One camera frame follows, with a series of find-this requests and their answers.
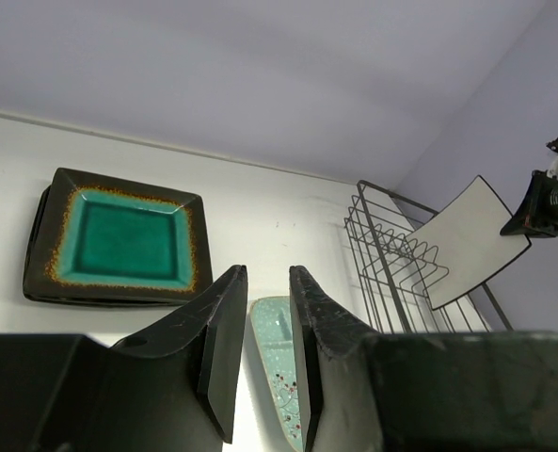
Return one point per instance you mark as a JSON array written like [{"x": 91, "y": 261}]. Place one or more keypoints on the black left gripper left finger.
[{"x": 175, "y": 381}]

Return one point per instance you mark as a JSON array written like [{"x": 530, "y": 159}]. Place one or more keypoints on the light blue patterned plate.
[{"x": 272, "y": 331}]

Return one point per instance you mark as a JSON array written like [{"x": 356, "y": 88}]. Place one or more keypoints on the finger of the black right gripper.
[{"x": 522, "y": 222}]

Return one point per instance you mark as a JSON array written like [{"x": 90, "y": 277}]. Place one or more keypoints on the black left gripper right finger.
[{"x": 335, "y": 392}]

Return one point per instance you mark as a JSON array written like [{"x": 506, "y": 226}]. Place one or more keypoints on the grey wire dish rack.
[{"x": 394, "y": 275}]

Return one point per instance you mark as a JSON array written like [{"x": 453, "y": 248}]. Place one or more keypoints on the teal green square plate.
[{"x": 134, "y": 229}]

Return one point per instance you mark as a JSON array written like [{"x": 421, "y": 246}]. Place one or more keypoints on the white round plate black rim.
[{"x": 464, "y": 243}]

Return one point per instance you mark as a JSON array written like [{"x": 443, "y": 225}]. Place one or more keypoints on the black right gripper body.
[{"x": 546, "y": 214}]

